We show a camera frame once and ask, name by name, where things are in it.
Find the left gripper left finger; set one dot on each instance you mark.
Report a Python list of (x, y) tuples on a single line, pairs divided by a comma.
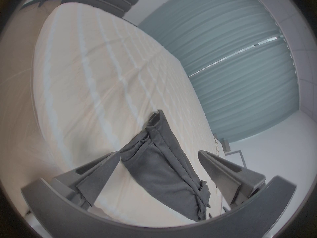
[(94, 180)]

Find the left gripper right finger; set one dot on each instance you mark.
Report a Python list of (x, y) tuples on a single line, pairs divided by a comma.
[(223, 180)]

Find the black T-shirt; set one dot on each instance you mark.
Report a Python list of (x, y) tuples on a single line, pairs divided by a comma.
[(163, 172)]

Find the bed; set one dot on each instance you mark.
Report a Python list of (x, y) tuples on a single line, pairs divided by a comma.
[(99, 71)]

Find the white printed pillow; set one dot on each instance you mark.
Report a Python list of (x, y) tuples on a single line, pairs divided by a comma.
[(218, 145)]

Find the grey bedside table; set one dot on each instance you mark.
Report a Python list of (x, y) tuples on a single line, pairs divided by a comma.
[(225, 144)]

